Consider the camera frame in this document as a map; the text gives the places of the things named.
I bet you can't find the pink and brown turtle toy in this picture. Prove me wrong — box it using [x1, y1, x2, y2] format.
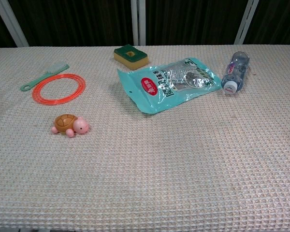
[50, 114, 90, 138]

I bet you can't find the beige woven table mat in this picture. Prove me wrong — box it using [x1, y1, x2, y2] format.
[0, 44, 290, 229]

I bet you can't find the teal plastic cloth package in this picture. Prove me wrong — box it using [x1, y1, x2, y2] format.
[116, 57, 223, 115]

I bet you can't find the yellow and green sponge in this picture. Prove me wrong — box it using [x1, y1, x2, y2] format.
[113, 43, 150, 71]

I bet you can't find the dark pleated curtain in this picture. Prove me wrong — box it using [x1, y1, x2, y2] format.
[0, 0, 290, 48]

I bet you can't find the orange plastic ring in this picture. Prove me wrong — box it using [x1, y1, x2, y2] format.
[31, 73, 87, 105]

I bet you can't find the white metal frame post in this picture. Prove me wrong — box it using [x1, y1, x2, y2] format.
[0, 0, 29, 48]
[130, 0, 147, 46]
[233, 0, 260, 45]

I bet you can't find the clear plastic water bottle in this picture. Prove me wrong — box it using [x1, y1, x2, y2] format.
[221, 50, 251, 95]

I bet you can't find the green handled scrub brush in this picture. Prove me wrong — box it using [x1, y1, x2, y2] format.
[20, 61, 70, 92]

